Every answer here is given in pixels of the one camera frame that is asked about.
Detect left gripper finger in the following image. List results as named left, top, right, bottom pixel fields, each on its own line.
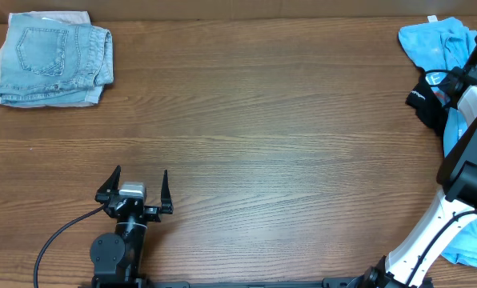
left=161, top=170, right=174, bottom=214
left=94, top=165, right=121, bottom=202

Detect light blue printed t-shirt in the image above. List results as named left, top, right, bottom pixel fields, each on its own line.
left=398, top=16, right=477, bottom=268

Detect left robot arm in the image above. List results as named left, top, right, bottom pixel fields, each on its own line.
left=90, top=166, right=174, bottom=287

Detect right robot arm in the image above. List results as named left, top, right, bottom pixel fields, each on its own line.
left=347, top=66, right=477, bottom=287

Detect black t-shirt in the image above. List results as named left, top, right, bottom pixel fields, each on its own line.
left=406, top=53, right=477, bottom=136

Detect folded light denim shorts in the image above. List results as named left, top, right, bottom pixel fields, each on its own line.
left=0, top=13, right=114, bottom=107

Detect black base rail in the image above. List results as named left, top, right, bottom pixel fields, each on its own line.
left=78, top=276, right=435, bottom=288

